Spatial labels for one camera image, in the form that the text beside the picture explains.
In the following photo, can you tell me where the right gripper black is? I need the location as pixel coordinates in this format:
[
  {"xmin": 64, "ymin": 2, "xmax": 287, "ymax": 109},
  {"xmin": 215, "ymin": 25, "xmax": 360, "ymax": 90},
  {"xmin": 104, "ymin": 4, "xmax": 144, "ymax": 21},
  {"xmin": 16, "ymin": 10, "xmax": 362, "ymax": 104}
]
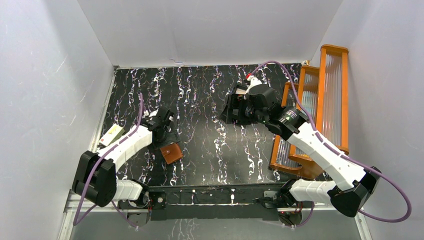
[{"xmin": 218, "ymin": 93, "xmax": 268, "ymax": 125}]

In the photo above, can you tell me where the brown leather card holder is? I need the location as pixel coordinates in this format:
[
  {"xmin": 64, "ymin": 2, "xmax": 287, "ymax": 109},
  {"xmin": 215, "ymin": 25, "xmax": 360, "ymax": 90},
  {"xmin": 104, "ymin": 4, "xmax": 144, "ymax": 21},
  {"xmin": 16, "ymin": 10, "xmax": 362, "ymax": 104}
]
[{"xmin": 160, "ymin": 143, "xmax": 184, "ymax": 165}]

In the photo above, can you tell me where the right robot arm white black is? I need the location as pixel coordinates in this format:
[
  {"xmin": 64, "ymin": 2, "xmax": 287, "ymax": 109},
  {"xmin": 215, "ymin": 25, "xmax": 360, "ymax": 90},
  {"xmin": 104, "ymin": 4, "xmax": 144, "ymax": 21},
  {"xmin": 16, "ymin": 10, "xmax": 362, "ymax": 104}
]
[{"xmin": 220, "ymin": 84, "xmax": 380, "ymax": 218}]

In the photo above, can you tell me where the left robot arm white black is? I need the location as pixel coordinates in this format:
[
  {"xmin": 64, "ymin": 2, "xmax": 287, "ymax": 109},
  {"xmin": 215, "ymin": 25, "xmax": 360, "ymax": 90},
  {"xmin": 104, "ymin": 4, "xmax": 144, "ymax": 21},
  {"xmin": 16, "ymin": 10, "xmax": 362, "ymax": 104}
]
[{"xmin": 71, "ymin": 106, "xmax": 183, "ymax": 208}]

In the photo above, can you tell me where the black plastic card box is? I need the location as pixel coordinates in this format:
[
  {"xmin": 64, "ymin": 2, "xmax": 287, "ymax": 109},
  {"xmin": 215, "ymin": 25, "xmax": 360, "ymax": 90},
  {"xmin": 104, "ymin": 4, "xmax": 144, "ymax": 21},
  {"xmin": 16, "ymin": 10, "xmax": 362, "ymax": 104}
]
[{"xmin": 232, "ymin": 84, "xmax": 248, "ymax": 95}]

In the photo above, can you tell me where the small white green box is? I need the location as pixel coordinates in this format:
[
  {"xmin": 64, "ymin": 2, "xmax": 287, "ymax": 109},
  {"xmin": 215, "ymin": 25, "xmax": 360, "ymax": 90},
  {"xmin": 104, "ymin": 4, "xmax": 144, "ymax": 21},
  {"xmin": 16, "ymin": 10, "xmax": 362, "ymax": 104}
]
[{"xmin": 99, "ymin": 123, "xmax": 125, "ymax": 147}]

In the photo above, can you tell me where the orange wooden tiered rack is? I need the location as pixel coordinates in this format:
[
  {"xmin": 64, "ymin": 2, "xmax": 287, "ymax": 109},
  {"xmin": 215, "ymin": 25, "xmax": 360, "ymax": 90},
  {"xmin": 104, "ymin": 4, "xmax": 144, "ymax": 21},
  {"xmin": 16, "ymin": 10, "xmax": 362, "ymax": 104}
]
[{"xmin": 269, "ymin": 44, "xmax": 350, "ymax": 180}]

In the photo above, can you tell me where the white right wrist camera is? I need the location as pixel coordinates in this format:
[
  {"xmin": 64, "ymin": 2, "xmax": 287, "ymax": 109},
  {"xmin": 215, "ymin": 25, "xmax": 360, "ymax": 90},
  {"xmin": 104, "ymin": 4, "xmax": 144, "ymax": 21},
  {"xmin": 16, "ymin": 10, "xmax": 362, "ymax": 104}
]
[{"xmin": 246, "ymin": 73, "xmax": 263, "ymax": 93}]

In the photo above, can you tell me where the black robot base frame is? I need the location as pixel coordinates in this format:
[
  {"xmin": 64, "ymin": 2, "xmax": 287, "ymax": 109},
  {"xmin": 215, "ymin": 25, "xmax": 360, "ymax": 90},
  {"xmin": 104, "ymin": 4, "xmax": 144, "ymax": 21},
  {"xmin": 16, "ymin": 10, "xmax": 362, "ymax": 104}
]
[{"xmin": 118, "ymin": 183, "xmax": 312, "ymax": 222}]

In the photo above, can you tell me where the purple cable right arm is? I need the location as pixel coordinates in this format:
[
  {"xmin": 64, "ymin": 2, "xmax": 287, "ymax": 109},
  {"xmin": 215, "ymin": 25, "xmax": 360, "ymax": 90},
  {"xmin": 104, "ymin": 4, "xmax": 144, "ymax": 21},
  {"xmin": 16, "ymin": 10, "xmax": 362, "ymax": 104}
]
[{"xmin": 250, "ymin": 60, "xmax": 413, "ymax": 223}]

